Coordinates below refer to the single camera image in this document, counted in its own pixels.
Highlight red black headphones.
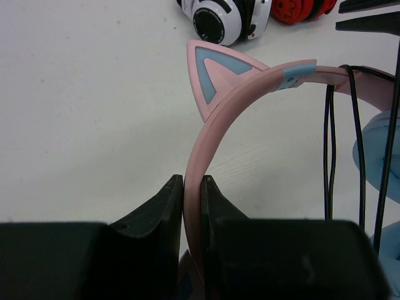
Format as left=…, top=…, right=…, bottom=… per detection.
left=271, top=0, right=337, bottom=25

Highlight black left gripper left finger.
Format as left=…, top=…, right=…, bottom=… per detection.
left=1, top=174, right=183, bottom=299

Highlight white black headphones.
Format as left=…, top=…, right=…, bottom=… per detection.
left=176, top=0, right=272, bottom=46

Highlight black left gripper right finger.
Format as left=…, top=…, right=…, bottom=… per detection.
left=201, top=176, right=391, bottom=299

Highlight pink blue cat-ear headphones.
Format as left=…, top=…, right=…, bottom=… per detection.
left=179, top=41, right=394, bottom=299

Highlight thin black audio cable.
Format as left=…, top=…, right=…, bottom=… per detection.
left=322, top=31, right=400, bottom=251

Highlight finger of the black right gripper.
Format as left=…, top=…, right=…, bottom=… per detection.
left=338, top=0, right=399, bottom=13
left=336, top=17, right=399, bottom=35

